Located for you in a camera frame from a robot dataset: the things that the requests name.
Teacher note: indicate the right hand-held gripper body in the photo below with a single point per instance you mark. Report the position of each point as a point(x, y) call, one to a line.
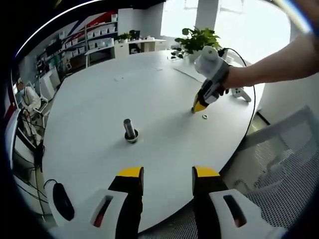
point(211, 64)

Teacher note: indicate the thick steel bolt with nut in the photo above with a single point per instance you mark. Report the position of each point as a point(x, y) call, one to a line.
point(130, 132)

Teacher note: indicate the white paper sheet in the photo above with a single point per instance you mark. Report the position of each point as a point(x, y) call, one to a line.
point(189, 73)

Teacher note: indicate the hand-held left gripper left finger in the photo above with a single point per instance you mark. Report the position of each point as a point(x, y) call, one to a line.
point(119, 199)

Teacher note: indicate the person's right hand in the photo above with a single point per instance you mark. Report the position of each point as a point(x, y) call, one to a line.
point(231, 79)

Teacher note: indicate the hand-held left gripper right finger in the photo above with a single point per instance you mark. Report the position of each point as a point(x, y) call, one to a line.
point(214, 199)

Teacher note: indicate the white handheld controller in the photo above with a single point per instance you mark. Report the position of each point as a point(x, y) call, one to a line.
point(240, 93)

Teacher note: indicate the white office chair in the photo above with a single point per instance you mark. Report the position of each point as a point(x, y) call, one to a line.
point(43, 104)

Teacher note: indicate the large potted green plant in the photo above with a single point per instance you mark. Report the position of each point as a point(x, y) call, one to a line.
point(199, 41)

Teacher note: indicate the black computer mouse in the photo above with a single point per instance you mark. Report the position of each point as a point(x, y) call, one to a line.
point(63, 201)

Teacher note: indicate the small potted green plant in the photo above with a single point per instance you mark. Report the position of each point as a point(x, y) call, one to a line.
point(123, 37)

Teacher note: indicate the white background desk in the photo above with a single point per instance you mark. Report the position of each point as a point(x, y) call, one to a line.
point(139, 46)

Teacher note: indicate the black monitor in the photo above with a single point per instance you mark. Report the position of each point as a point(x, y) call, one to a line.
point(54, 46)

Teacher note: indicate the grey mesh office chair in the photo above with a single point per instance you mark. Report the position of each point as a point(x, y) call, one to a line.
point(279, 169)

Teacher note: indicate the small steel washer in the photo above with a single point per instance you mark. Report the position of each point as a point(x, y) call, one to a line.
point(204, 116)

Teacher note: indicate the shelving unit with white bins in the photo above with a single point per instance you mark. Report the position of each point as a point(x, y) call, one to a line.
point(99, 35)

